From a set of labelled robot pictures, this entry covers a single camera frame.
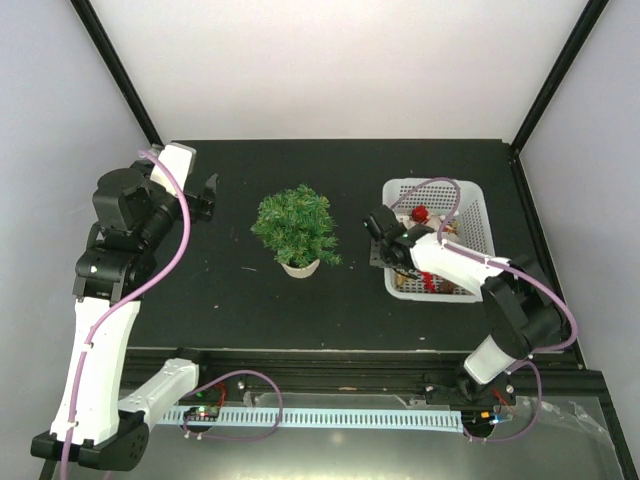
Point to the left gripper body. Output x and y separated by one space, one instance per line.
203 210

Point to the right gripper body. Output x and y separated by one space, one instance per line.
380 260

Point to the white perforated plastic basket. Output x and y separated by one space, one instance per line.
465 200

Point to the small green christmas tree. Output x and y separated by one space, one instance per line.
296 225

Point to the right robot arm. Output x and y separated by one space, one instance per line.
524 312

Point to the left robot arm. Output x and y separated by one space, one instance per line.
143 226

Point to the red gift box ornament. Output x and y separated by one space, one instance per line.
420 214

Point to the brown pine cone ornament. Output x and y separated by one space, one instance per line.
447 287

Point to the small circuit board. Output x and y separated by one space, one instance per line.
202 413

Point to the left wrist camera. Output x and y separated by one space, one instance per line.
179 160

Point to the light blue slotted cable duct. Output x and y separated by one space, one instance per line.
319 418

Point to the left black frame post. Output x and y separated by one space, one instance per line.
106 50

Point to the black frame post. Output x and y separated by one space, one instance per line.
582 29
106 50

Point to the right black frame post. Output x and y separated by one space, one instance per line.
582 29

